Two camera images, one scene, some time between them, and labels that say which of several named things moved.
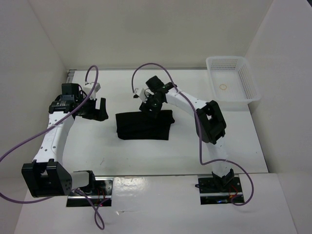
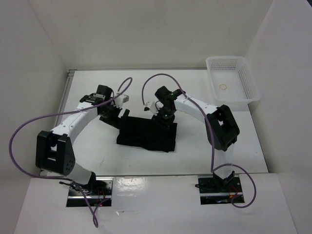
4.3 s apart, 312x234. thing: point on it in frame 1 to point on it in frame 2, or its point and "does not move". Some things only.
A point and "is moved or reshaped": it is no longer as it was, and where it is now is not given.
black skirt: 153,125 is moved or reshaped
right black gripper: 146,107 to 158,119
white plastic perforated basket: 234,85 does not move
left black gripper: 95,114 to 117,109
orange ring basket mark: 223,89 does not move
